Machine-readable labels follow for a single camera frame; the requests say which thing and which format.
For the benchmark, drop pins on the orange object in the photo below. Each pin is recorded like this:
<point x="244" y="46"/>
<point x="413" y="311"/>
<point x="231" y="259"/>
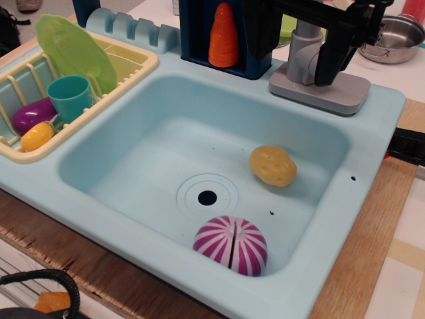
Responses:
<point x="52" y="301"/>

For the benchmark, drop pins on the yellow toy potato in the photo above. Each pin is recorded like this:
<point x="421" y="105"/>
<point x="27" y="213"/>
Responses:
<point x="272" y="165"/>

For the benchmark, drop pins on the cream dish drying rack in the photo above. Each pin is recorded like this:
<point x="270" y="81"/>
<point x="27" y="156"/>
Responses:
<point x="25" y="81"/>

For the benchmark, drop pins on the orange toy carrot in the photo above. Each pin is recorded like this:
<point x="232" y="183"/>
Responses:
<point x="223" y="48"/>

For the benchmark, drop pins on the teal plastic cup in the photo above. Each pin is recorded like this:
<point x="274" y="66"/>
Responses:
<point x="70" y="96"/>

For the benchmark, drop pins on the yellow toy lemon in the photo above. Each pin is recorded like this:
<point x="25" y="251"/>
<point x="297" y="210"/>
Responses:
<point x="37" y="136"/>

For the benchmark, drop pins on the purple toy eggplant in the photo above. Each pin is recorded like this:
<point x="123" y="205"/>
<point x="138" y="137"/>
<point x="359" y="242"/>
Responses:
<point x="32" y="114"/>

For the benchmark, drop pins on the grey toy faucet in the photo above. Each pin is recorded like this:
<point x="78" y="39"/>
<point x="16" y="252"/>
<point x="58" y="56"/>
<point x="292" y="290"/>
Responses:
<point x="295" y="79"/>

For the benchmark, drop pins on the black clamp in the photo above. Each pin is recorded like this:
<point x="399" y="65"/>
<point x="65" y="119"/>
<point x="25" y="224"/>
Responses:
<point x="407" y="145"/>

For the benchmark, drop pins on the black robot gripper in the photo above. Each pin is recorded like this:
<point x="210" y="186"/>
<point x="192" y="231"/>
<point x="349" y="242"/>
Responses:
<point x="263" y="19"/>

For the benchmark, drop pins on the green plastic plate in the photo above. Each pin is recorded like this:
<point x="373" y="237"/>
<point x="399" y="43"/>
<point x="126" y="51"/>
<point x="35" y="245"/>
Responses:
<point x="74" y="51"/>

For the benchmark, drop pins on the stainless steel pot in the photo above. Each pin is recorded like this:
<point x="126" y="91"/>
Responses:
<point x="398" y="43"/>

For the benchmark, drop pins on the purple striped toy onion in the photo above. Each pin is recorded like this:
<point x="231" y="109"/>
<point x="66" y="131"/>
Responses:
<point x="233" y="242"/>

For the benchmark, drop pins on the dark blue utensil holder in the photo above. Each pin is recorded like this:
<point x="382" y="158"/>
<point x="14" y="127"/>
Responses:
<point x="196" y="22"/>

